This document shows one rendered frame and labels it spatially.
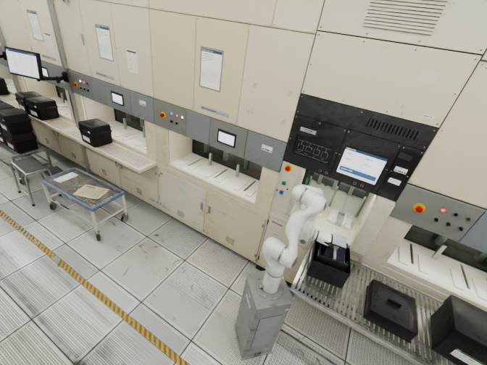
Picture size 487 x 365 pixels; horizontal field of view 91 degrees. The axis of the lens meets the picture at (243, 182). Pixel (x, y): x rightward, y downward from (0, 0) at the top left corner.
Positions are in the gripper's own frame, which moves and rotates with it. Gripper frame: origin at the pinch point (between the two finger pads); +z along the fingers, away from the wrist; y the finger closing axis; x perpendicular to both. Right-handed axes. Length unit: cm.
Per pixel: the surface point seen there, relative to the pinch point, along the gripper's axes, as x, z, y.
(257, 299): -30, -42, 49
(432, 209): 39, 49, -18
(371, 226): 10.4, 21.2, -18.6
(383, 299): -19.8, 37.8, 18.2
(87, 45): 84, -304, -79
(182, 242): -106, -150, -31
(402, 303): -20, 51, 15
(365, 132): 75, -8, -29
